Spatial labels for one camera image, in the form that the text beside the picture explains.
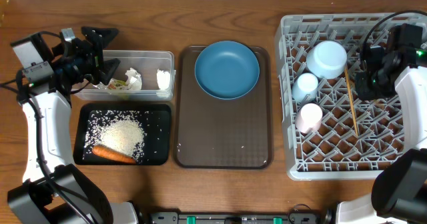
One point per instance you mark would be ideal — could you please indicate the light blue rice bowl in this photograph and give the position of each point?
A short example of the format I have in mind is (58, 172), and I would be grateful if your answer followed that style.
(327, 60)

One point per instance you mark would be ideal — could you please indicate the grey dishwasher rack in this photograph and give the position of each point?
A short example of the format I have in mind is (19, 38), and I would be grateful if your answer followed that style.
(333, 151)

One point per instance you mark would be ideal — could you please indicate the dark brown serving tray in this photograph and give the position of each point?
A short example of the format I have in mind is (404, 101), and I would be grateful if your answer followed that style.
(211, 133)

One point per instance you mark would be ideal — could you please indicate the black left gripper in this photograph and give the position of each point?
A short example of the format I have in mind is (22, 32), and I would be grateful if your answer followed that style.
(95, 58)

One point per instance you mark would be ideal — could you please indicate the pink cup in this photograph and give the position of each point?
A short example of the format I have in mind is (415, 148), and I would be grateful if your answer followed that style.
(309, 118)

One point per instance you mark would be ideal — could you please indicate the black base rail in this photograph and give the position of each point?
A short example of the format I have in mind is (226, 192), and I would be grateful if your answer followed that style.
(299, 214)

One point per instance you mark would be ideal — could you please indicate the black plastic tray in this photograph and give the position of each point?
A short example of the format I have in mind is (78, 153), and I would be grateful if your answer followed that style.
(84, 113)

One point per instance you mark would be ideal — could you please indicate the white paper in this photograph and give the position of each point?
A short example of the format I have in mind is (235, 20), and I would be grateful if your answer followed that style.
(163, 79)
(134, 80)

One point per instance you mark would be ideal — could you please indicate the dark blue plate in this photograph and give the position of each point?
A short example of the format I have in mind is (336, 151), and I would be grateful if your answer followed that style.
(227, 70)

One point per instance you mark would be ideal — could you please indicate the light blue cup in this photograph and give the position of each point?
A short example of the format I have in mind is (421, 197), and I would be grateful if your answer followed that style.
(304, 88)

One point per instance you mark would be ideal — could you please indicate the pile of white rice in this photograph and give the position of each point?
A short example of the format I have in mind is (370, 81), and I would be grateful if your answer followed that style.
(142, 135)

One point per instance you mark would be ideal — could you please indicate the clear plastic bin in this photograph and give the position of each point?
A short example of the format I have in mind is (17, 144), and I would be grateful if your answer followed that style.
(146, 63)

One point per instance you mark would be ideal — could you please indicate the foil snack wrapper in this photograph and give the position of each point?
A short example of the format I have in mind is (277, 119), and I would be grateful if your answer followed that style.
(115, 90)

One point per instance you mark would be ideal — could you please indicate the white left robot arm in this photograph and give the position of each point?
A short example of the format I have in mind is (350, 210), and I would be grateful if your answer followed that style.
(54, 190)

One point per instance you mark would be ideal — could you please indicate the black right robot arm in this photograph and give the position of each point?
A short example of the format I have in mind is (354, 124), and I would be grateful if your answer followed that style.
(399, 192)

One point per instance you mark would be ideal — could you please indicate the orange carrot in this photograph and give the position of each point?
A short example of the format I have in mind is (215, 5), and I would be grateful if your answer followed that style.
(110, 154)

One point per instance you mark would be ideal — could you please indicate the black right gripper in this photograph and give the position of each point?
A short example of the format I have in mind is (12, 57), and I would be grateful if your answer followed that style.
(364, 90)

